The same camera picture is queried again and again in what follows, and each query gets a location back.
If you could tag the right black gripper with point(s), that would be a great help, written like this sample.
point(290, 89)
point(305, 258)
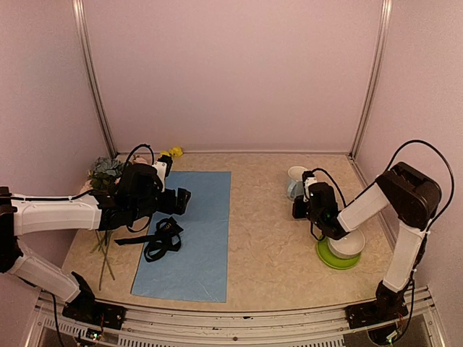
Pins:
point(297, 212)

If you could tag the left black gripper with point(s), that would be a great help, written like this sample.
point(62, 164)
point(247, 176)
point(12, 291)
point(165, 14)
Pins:
point(179, 208)

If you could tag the light blue ceramic mug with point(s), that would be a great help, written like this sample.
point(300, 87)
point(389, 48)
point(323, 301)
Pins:
point(294, 187)

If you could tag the black ribbon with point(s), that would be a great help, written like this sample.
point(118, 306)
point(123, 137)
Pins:
point(165, 239)

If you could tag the blue wrapping paper sheet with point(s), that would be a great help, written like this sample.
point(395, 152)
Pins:
point(198, 271)

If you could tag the blue fake rose bunch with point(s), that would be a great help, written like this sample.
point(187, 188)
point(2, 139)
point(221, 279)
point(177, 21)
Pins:
point(105, 173)

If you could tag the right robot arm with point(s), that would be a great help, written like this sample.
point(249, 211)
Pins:
point(414, 198)

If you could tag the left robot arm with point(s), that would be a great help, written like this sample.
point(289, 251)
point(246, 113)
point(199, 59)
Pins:
point(21, 215)

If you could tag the yellow fake flower stem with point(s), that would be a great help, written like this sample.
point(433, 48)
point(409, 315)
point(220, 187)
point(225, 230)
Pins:
point(173, 152)

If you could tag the pink fake rose bunch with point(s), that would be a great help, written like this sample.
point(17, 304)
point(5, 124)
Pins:
point(103, 239)

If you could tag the green plate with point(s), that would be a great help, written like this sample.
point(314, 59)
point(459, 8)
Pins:
point(331, 260)

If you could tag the white ceramic bowl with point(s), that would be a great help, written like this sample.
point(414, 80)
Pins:
point(349, 246)

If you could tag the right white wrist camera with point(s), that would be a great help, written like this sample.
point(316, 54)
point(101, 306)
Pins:
point(308, 178)

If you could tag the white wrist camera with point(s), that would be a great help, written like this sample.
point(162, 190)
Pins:
point(163, 166)
point(308, 178)

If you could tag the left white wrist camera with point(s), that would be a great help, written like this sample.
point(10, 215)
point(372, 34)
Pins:
point(163, 166)

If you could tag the front aluminium rail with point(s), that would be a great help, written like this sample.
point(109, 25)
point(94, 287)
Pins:
point(157, 326)

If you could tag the right aluminium frame post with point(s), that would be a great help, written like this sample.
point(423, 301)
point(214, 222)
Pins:
point(374, 77)

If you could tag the aluminium frame post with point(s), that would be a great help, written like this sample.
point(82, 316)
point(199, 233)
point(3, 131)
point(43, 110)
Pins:
point(84, 38)
point(374, 77)

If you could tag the left aluminium frame post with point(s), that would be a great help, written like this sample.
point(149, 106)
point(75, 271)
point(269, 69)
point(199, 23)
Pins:
point(84, 38)

